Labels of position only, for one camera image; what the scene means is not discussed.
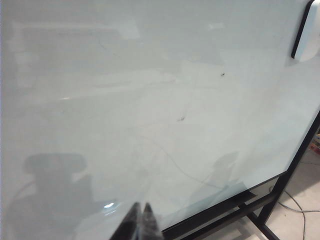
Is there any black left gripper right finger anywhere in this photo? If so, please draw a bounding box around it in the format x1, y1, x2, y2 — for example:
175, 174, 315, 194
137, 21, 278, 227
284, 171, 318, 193
140, 202, 164, 240

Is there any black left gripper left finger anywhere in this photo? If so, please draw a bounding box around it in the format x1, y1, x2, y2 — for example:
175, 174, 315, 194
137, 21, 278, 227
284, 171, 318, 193
116, 202, 142, 240

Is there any white eraser with black felt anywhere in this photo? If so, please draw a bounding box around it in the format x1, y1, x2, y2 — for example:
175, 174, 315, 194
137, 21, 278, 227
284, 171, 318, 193
291, 0, 320, 63

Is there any white glass whiteboard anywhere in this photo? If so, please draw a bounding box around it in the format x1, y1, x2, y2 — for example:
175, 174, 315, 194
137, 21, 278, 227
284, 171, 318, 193
0, 0, 320, 240

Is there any black metal whiteboard stand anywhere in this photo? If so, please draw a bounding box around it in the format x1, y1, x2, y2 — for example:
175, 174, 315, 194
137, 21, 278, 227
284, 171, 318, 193
161, 109, 320, 240

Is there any colourful cardboard box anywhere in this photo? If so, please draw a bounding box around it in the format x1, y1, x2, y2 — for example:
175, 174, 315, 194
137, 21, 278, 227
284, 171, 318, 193
312, 132, 320, 156

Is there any thin grey floor cable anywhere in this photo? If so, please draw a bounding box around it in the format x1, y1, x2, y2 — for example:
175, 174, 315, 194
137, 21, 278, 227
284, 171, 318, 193
276, 190, 320, 240

